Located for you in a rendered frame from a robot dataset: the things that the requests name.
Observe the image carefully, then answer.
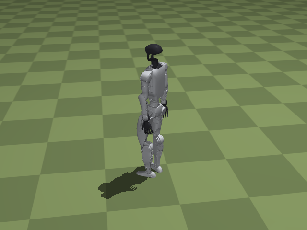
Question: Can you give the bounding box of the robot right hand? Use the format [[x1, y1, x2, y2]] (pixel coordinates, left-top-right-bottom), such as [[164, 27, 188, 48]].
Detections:
[[162, 99, 168, 118]]

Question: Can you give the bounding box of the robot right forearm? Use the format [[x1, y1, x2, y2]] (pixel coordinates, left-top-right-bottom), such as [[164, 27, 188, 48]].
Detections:
[[160, 86, 168, 104]]

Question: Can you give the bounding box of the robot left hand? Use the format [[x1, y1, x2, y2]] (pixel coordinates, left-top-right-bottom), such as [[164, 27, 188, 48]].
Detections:
[[142, 115, 154, 134]]

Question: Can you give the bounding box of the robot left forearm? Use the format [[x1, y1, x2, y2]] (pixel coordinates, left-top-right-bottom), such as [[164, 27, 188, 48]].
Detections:
[[138, 95, 149, 120]]

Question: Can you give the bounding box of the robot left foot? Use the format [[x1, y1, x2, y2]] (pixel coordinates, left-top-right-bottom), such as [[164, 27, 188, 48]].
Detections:
[[136, 170, 156, 178]]

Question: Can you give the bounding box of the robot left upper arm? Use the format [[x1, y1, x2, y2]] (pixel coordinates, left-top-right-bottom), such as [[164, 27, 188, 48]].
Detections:
[[140, 70, 152, 100]]

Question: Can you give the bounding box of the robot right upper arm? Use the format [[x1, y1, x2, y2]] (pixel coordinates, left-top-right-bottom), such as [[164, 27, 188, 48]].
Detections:
[[161, 62, 168, 88]]

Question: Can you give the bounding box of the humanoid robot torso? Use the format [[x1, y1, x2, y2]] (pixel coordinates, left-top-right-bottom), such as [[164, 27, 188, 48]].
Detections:
[[144, 60, 165, 119]]

